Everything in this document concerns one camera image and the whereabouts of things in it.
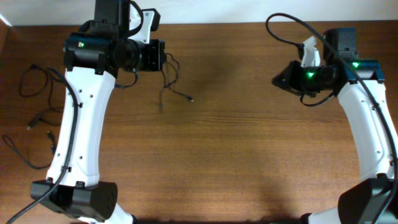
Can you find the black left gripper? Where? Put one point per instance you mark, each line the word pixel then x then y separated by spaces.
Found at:
pixel 158 55

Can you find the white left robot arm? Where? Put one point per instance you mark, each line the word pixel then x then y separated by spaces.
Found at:
pixel 118 38

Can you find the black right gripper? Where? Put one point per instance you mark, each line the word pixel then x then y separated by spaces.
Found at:
pixel 289 79

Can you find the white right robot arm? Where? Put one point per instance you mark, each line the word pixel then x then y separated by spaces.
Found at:
pixel 331 62

